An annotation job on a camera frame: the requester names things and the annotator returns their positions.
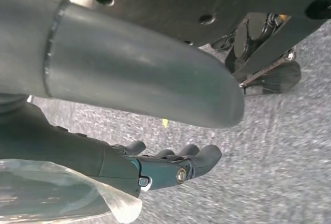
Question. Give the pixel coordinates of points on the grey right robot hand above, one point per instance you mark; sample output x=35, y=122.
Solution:
x=129, y=68

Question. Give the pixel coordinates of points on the clear plastic film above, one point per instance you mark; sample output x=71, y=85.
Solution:
x=121, y=205

